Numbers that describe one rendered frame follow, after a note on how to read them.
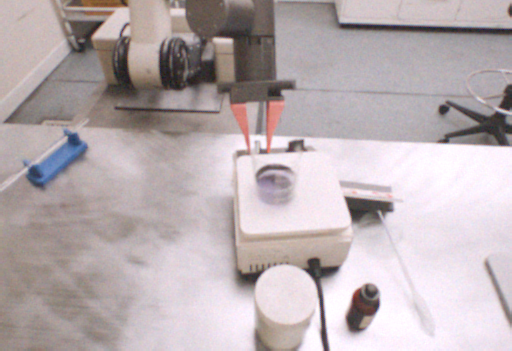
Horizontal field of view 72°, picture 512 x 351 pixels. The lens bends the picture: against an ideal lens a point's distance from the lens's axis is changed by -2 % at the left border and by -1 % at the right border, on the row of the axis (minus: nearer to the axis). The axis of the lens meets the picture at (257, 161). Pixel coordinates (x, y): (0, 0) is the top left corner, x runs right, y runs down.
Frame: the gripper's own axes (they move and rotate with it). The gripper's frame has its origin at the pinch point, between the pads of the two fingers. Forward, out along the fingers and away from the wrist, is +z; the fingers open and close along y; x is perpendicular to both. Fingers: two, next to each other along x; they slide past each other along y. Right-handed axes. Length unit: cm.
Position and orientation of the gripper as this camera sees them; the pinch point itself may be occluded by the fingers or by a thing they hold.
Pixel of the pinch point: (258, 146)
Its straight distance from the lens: 50.4
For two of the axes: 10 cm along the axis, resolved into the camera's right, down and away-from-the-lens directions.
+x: -0.4, -2.5, 9.7
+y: 10.0, -0.5, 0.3
